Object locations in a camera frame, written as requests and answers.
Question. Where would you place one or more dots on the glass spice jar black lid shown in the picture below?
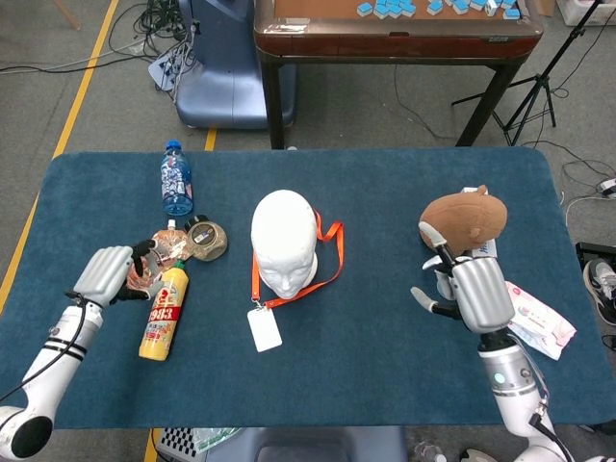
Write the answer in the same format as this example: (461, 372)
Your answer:
(207, 238)

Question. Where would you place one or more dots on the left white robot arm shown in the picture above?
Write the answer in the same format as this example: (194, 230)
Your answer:
(53, 361)

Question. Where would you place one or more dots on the yellow squeeze sauce bottle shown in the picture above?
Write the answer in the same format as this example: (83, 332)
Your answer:
(163, 313)

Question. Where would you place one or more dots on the white power strip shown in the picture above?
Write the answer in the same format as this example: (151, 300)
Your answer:
(161, 69)

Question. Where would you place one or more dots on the blue plastic water bottle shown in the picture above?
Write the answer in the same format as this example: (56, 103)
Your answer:
(176, 183)

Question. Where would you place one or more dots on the brown plush toy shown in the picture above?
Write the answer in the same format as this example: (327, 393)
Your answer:
(467, 216)

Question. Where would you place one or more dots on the black tripod stand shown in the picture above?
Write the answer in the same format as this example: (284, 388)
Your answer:
(543, 82)

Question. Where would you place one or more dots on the brown mahjong table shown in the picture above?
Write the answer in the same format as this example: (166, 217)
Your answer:
(385, 45)

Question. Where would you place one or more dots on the black white checkerboard card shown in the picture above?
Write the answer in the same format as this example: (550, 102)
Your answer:
(178, 440)

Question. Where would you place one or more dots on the white face mahjong tile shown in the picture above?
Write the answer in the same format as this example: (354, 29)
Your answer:
(492, 7)

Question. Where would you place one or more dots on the black crate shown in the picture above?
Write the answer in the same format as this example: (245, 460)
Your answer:
(589, 250)

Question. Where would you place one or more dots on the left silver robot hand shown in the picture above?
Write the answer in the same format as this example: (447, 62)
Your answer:
(103, 274)

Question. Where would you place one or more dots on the white storage box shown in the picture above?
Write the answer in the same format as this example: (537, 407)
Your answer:
(587, 14)

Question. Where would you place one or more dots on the white light blue cup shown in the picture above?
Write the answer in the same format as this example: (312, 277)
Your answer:
(442, 283)

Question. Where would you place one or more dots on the grey white sneaker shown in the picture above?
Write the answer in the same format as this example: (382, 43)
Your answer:
(601, 289)

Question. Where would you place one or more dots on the white power adapter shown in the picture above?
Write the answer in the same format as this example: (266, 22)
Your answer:
(608, 187)

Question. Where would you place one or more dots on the green printed plastic bag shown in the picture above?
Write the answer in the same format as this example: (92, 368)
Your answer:
(216, 435)

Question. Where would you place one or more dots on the brown spout pouch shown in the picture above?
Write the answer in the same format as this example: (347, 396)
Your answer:
(166, 240)

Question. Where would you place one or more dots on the pink wet wipes pack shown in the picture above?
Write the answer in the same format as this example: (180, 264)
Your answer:
(544, 322)

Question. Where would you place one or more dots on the white foam mannequin head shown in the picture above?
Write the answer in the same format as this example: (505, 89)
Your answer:
(284, 231)

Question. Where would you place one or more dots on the wooden leg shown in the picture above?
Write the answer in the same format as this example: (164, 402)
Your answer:
(67, 13)

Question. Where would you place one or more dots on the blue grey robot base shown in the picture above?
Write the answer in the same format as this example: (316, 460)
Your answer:
(308, 445)

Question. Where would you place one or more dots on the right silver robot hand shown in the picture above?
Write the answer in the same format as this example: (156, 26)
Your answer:
(483, 293)

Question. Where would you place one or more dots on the beige sneaker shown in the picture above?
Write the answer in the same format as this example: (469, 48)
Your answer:
(476, 456)

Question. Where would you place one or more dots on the clear plastic bottle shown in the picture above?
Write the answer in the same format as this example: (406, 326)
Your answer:
(428, 453)

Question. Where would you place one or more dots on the blue white mahjong tile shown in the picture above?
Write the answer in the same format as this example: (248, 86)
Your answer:
(433, 7)
(511, 13)
(364, 7)
(380, 11)

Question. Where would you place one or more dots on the blue felt table cloth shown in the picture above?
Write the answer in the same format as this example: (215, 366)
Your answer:
(361, 192)

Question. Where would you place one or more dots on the white cardboard box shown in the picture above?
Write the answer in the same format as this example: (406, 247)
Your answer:
(487, 250)

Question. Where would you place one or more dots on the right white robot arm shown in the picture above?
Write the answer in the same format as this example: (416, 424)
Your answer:
(512, 380)

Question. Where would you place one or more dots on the blue grey machine base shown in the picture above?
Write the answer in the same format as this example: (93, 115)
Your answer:
(221, 72)

